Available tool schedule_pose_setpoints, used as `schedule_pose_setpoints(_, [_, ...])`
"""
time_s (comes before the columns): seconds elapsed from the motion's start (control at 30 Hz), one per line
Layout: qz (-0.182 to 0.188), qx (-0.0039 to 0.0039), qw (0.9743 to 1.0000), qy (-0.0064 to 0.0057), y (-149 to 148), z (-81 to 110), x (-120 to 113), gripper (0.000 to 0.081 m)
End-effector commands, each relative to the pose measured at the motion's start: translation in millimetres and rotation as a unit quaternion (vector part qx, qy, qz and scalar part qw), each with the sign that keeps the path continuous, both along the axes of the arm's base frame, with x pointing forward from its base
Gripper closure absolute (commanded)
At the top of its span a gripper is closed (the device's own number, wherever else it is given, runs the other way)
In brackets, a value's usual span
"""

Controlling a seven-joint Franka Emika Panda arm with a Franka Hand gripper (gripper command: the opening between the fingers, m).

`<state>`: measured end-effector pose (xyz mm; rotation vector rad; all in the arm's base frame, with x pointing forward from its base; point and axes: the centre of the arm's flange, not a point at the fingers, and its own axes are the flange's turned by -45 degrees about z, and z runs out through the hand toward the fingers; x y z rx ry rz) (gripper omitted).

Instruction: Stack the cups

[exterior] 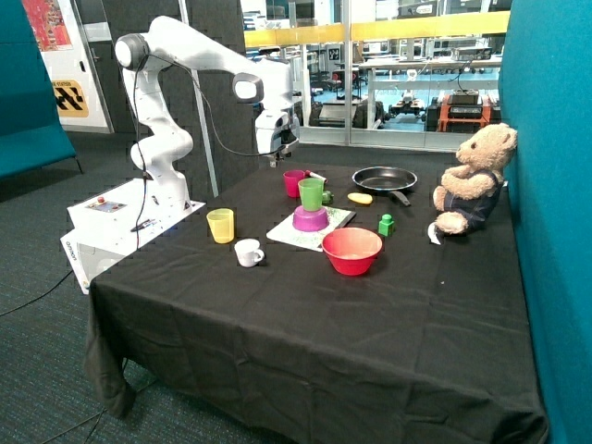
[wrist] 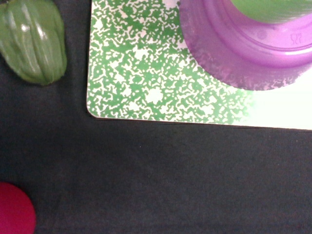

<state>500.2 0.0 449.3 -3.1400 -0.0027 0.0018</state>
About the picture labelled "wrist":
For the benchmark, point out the green plastic cup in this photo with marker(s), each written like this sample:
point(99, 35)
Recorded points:
point(273, 11)

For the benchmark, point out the black tablecloth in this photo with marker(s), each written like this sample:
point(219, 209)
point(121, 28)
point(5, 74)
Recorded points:
point(91, 176)

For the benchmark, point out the green speckled cutting board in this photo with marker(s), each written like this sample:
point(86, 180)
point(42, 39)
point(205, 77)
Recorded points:
point(140, 68)

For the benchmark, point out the purple upturned plastic bowl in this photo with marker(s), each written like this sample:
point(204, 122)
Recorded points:
point(242, 52)

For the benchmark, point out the pink-red plastic cup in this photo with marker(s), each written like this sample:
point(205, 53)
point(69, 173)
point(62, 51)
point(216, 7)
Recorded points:
point(17, 213)

